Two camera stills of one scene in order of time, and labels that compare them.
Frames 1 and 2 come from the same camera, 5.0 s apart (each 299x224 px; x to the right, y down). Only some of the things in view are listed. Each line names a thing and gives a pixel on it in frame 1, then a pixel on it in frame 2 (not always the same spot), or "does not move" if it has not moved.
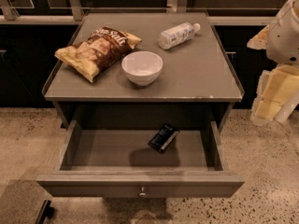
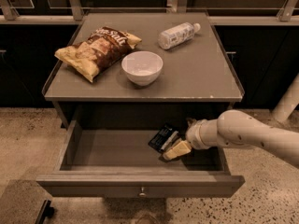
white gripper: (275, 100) to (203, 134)
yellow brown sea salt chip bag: (104, 49) does not move
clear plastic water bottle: (176, 35) does not move
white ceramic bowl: (142, 68) does not move
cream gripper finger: (260, 40) to (191, 121)
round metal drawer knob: (142, 194) does not move
